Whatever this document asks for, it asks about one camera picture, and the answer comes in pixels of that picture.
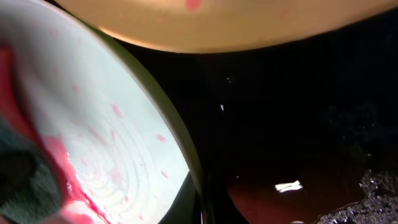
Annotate green orange sponge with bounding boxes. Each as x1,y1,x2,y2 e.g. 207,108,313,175
0,116,63,224

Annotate yellow plate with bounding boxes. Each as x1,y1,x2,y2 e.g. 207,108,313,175
58,0,397,53

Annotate round black tray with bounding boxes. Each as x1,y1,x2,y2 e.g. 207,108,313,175
113,7,397,223

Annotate light blue plate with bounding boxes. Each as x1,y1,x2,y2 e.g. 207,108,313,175
1,1,205,223

